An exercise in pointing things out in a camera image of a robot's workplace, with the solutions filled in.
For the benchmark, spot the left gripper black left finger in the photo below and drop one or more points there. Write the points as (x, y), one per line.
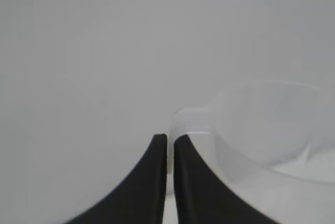
(131, 190)

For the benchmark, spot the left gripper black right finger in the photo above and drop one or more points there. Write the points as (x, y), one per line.
(204, 197)

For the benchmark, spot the clear plastic measuring cup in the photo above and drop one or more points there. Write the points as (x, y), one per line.
(261, 135)

